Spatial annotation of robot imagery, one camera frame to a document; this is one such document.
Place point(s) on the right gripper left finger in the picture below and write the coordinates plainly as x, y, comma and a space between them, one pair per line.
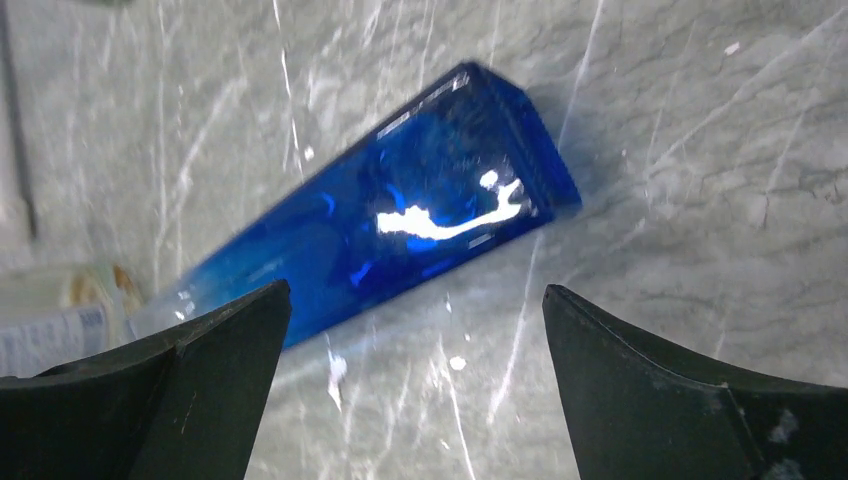
184, 403

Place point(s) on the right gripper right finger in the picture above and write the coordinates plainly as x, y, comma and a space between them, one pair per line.
638, 406

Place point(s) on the clear stoppered glass bottle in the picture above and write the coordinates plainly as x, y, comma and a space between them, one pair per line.
464, 167

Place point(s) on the clear lying bottle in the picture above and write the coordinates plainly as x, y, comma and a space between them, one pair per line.
55, 315

